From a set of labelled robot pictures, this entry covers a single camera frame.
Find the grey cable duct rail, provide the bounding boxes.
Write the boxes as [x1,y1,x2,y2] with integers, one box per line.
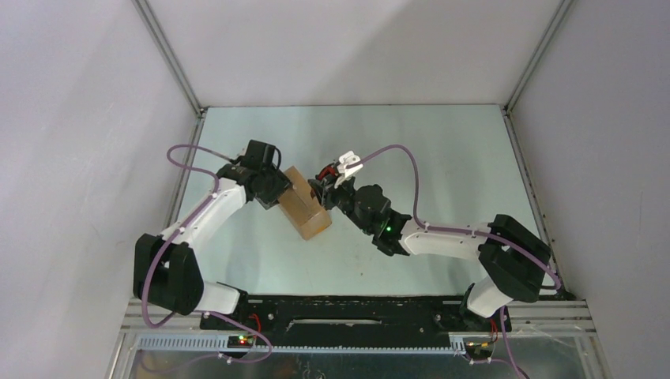
[134,334,467,355]

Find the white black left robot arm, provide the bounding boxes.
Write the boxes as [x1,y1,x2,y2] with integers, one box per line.
[133,140,292,329]

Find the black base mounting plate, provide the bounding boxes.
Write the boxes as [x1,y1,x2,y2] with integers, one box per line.
[230,295,511,349]

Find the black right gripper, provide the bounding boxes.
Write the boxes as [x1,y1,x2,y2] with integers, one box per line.
[308,172,373,235]

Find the aluminium frame post left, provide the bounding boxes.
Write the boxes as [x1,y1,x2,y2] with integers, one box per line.
[131,0,205,118]

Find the brown cardboard express box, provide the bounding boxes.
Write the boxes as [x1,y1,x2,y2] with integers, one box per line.
[279,166,332,241]

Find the red black utility knife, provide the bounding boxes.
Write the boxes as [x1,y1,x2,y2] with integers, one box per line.
[315,163,340,186]

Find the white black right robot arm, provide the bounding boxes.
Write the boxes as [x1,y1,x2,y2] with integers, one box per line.
[308,174,551,330]

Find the aluminium frame post right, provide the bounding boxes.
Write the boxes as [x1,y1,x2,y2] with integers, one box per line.
[503,0,577,114]

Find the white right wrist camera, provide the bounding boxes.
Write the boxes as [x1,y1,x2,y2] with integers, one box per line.
[334,151,363,188]

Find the aluminium frame post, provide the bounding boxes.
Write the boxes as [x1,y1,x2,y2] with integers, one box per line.
[131,0,205,118]
[503,0,577,114]

